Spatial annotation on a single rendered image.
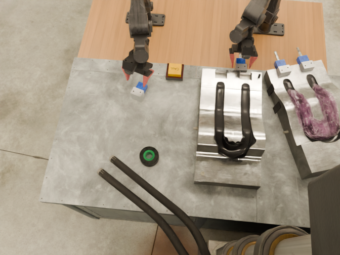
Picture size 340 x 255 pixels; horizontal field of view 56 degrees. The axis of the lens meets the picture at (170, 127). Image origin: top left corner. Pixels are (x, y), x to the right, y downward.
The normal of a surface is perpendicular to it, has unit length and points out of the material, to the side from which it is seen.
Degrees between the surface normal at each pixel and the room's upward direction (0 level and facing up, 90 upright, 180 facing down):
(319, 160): 0
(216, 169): 0
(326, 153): 0
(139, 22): 21
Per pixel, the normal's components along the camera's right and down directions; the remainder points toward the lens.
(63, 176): -0.03, -0.38
